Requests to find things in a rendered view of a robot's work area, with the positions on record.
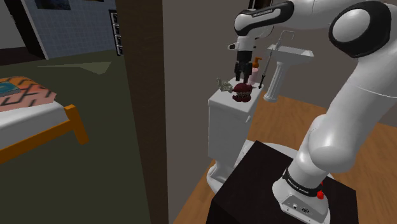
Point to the grey crumpled object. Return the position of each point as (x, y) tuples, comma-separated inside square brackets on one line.
[(224, 85)]

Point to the dark robot stand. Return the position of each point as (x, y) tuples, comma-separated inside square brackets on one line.
[(248, 192)]

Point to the dark wall shelf unit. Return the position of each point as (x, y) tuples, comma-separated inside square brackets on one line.
[(115, 32)]

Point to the pink pump soap bottle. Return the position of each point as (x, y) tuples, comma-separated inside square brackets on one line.
[(255, 73)]

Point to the dark wall picture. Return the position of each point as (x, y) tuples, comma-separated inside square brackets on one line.
[(52, 3)]

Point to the blue book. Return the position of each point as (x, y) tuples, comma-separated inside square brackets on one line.
[(7, 89)]

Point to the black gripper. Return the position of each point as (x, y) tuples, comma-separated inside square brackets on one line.
[(244, 59)]

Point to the dark red round figure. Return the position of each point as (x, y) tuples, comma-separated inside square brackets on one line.
[(242, 92)]

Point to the wooden bed with patterned blanket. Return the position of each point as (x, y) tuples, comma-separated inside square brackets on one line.
[(34, 124)]

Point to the white toilet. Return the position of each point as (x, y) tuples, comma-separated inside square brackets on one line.
[(229, 124)]

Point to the white pedestal sink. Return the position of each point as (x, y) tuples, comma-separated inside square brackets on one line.
[(280, 68)]

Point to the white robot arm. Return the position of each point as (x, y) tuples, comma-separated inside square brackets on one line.
[(341, 124)]

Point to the black thin plunger stick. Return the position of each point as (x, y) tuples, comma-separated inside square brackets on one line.
[(265, 69)]

